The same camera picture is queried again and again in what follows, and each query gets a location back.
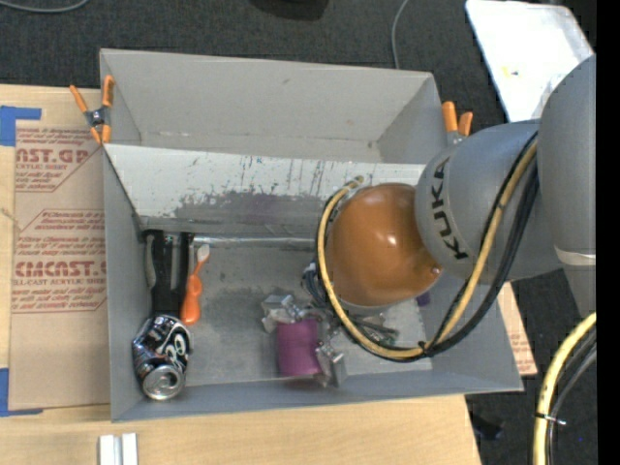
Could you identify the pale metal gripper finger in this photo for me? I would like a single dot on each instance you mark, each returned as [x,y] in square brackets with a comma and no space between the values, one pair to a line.
[332,362]
[283,309]

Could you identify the purple cup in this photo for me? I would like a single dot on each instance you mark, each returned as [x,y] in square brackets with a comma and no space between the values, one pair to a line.
[298,349]

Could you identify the grey metal bin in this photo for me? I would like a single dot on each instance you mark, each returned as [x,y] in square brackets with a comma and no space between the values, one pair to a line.
[242,279]

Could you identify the small purple object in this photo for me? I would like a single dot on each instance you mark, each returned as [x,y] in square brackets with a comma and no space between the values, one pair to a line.
[423,299]

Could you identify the crushed black drink can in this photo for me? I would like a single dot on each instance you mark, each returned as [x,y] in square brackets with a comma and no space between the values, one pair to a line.
[162,356]

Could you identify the brown cardboard board red print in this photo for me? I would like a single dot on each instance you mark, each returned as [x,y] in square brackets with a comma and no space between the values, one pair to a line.
[53,347]

